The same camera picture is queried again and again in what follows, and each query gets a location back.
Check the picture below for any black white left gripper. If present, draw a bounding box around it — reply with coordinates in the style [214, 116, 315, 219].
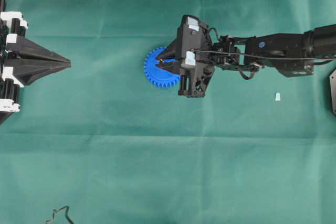
[1, 12, 71, 123]

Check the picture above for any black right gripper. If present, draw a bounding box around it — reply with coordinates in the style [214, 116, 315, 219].
[155, 15, 215, 98]

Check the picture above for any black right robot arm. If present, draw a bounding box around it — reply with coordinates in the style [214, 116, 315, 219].
[156, 15, 335, 98]

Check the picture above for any blue plastic gear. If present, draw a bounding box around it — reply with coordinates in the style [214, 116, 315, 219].
[143, 47, 180, 89]

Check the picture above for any green cloth mat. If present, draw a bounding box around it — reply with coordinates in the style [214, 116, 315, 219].
[1, 0, 335, 223]

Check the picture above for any small pale green tape piece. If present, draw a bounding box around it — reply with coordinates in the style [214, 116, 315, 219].
[275, 92, 281, 102]

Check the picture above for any thin black cable bottom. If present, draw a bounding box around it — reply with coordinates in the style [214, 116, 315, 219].
[44, 205, 76, 224]

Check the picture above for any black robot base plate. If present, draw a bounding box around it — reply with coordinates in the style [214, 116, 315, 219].
[329, 69, 336, 115]

